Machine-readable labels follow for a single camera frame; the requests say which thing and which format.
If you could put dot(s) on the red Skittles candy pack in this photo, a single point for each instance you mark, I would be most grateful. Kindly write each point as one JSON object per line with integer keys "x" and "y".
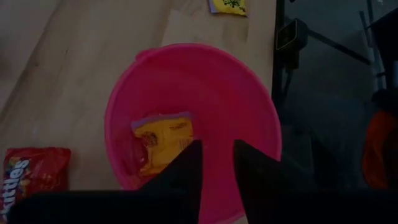
{"x": 31, "y": 171}

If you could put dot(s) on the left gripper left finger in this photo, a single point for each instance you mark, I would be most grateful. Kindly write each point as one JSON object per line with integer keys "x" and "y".
{"x": 183, "y": 186}

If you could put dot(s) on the orange round object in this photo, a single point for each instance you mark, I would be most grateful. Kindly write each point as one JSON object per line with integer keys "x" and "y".
{"x": 377, "y": 149}

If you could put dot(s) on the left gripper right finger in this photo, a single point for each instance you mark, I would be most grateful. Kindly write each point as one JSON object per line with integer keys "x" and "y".
{"x": 264, "y": 186}

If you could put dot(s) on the black aluminium table frame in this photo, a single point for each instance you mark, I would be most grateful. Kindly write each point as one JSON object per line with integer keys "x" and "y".
{"x": 279, "y": 12}

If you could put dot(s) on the yellow Sour Patch candy pack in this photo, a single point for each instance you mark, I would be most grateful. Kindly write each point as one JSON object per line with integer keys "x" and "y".
{"x": 164, "y": 140}
{"x": 228, "y": 5}

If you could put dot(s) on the pink halloween bucket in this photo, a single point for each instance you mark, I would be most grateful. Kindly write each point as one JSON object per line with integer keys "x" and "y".
{"x": 217, "y": 93}

